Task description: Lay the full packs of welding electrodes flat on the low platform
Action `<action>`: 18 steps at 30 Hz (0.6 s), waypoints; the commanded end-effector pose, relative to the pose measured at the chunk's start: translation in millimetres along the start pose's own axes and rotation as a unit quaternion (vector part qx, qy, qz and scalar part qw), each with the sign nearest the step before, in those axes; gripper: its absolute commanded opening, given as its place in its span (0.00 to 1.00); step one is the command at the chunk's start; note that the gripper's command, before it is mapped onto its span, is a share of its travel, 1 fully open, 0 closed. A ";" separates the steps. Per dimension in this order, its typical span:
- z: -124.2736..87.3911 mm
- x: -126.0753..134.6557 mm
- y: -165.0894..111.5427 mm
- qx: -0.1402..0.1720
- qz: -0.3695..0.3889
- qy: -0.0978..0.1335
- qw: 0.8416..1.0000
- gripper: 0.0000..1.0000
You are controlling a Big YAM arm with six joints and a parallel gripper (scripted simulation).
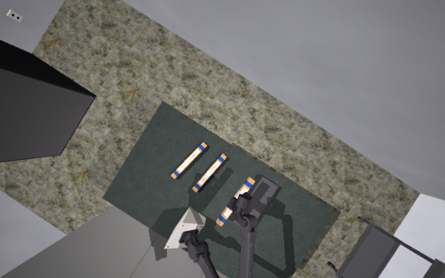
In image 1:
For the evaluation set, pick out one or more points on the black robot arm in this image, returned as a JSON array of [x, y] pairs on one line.
[[199, 251]]

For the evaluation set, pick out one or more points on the orange pack with white label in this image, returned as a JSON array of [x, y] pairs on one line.
[[226, 213]]

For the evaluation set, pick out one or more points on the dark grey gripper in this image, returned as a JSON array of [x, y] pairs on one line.
[[230, 204]]

